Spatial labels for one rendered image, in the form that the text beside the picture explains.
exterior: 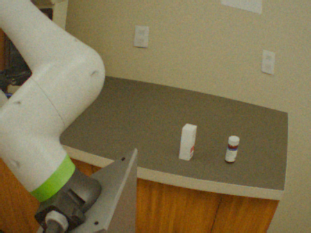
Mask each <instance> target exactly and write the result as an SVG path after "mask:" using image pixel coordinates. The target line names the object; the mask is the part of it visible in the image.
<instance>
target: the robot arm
mask: <svg viewBox="0 0 311 233"><path fill-rule="evenodd" d="M0 27H1V29H2V30H3V31H4V32H5V33H6V35H7V36H8V37H9V38H10V39H11V41H12V43H13V44H14V45H15V46H16V48H17V49H18V51H19V52H20V53H21V55H22V56H23V59H25V62H26V63H27V65H28V66H29V67H30V69H29V70H28V71H26V73H23V74H20V75H11V76H9V74H11V73H12V72H14V71H15V65H13V66H11V67H9V68H7V69H3V71H2V70H1V71H0V158H1V159H2V160H3V161H4V163H5V164H6V165H7V167H8V168H9V169H10V171H11V172H12V173H13V175H14V176H15V177H16V178H17V179H18V180H19V182H20V183H21V184H22V185H23V187H24V188H25V189H26V190H27V192H29V193H30V194H31V195H33V196H34V197H35V198H36V199H37V200H39V202H40V206H39V207H38V209H37V211H36V214H35V215H34V217H35V219H36V221H37V222H38V223H39V224H40V225H41V226H42V228H43V233H64V232H66V231H68V230H70V229H71V228H74V227H76V226H77V225H79V224H81V223H83V222H84V220H85V215H84V214H85V213H86V212H87V210H89V209H90V208H91V206H92V205H93V204H94V203H95V201H97V199H98V197H99V195H100V194H101V190H102V186H101V184H99V182H98V180H97V179H95V178H91V177H89V176H87V175H86V174H84V173H82V172H81V171H80V170H79V169H78V168H77V167H76V166H75V165H74V163H73V162H72V161H71V159H70V158H69V156H68V154H67V151H66V150H65V149H64V148H63V147H62V146H61V145H60V140H59V138H60V135H61V134H62V132H64V131H65V130H66V129H67V127H68V126H69V125H70V124H71V123H73V121H75V120H76V118H77V117H78V116H80V114H81V113H82V112H83V111H84V110H85V109H86V108H87V107H88V106H90V104H91V103H92V102H93V101H95V100H96V98H97V97H98V95H99V94H100V92H101V89H102V87H103V84H104V80H105V67H104V65H103V60H102V59H101V58H100V55H99V54H98V53H97V52H96V51H95V50H94V49H92V48H91V47H89V46H88V45H86V44H84V43H83V42H81V41H80V40H78V39H76V38H75V37H74V36H72V35H71V34H69V33H67V32H66V31H64V30H63V29H62V28H61V27H59V26H58V25H57V24H55V23H54V22H52V21H51V20H50V19H49V18H48V17H47V16H46V15H44V14H43V13H42V12H41V11H40V10H39V9H38V8H37V7H36V6H34V5H33V3H32V2H31V1H30V0H0ZM12 77H13V80H12ZM23 82H25V83H24V84H23V85H22V86H21V87H20V88H19V89H18V90H17V91H16V92H15V93H14V94H13V95H12V96H11V97H10V99H9V100H8V98H7V97H6V95H5V94H4V91H5V90H6V88H7V86H9V85H11V84H12V85H13V86H15V85H18V84H20V83H23Z"/></svg>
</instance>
